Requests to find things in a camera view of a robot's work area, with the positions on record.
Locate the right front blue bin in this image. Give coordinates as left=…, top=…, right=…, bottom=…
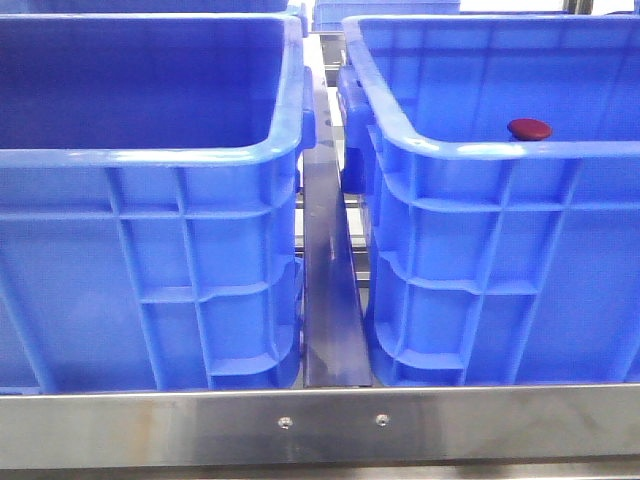
left=343, top=15, right=639, bottom=386

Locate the left front blue bin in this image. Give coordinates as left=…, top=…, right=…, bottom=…
left=1, top=14, right=315, bottom=395

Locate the steel divider bar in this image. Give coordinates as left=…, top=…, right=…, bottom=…
left=301, top=74, right=374, bottom=389

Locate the rear left blue bin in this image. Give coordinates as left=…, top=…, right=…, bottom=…
left=1, top=0, right=308, bottom=37

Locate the blue bin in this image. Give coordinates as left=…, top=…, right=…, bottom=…
left=1, top=0, right=308, bottom=37
left=343, top=15, right=639, bottom=386
left=312, top=0, right=460, bottom=32
left=1, top=14, right=315, bottom=395

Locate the steel front shelf rail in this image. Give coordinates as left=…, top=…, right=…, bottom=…
left=1, top=384, right=639, bottom=469

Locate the red mushroom push button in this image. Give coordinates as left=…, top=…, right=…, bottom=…
left=507, top=118, right=553, bottom=142

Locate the rear centre blue bin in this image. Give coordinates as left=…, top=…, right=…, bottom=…
left=312, top=0, right=460, bottom=32

